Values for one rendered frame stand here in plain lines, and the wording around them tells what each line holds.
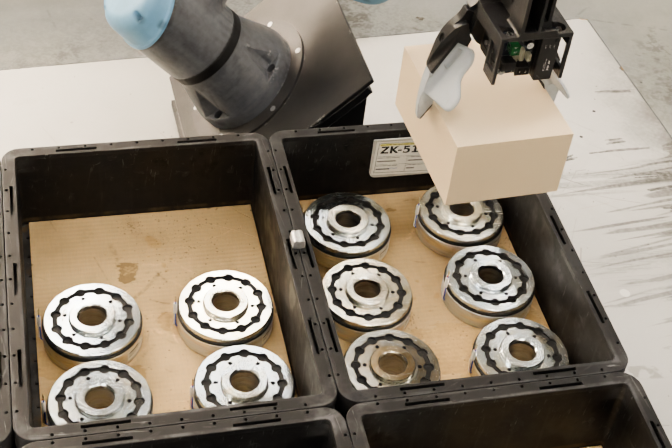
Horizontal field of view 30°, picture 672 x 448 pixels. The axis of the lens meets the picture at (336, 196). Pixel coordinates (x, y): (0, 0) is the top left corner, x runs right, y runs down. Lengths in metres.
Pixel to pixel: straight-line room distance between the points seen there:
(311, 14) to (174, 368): 0.57
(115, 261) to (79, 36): 1.79
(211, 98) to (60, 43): 1.57
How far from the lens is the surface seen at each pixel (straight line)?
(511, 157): 1.22
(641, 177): 1.87
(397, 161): 1.52
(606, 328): 1.32
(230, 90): 1.61
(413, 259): 1.47
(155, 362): 1.35
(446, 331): 1.40
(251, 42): 1.62
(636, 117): 1.98
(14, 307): 1.27
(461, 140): 1.19
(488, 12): 1.16
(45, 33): 3.20
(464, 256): 1.45
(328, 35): 1.64
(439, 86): 1.20
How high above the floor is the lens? 1.87
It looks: 43 degrees down
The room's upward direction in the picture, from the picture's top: 7 degrees clockwise
